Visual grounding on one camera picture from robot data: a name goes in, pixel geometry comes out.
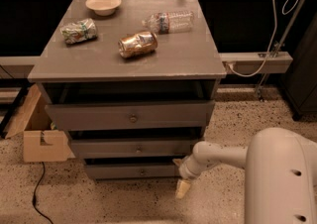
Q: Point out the dark cabinet at right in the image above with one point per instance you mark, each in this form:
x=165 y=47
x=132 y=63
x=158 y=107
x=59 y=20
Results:
x=300 y=81

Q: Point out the grey drawer cabinet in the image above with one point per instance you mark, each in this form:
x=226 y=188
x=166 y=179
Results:
x=184 y=67

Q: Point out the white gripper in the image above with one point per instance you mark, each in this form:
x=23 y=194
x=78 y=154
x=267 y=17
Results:
x=186 y=170

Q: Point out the crushed green white can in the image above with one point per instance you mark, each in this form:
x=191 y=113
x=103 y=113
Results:
x=80 y=31

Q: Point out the grey bottom drawer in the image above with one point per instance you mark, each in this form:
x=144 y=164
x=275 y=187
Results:
x=124 y=171

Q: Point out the crushed gold can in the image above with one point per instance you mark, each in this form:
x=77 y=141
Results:
x=138 y=44

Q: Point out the grey middle drawer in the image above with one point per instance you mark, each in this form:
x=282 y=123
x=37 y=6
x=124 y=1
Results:
x=132 y=148

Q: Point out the grey drawer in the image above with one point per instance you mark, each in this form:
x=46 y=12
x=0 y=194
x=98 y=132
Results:
x=132 y=148
x=139 y=115
x=124 y=171

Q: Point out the metal stand pole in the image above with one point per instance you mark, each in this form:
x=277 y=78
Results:
x=273 y=53

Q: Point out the clear plastic water bottle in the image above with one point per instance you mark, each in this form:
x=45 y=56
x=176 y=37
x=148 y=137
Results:
x=170 y=22

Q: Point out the white bowl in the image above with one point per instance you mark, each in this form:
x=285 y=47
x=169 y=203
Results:
x=103 y=7

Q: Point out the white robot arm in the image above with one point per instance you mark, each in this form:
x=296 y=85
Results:
x=280 y=175

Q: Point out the grey rail beam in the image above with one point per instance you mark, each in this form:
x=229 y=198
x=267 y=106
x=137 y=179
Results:
x=254 y=63

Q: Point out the grey top drawer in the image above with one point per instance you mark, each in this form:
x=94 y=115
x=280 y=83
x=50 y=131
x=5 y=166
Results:
x=139 y=115

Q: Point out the cardboard box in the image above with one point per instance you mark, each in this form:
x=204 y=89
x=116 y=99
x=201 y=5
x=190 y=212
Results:
x=41 y=141

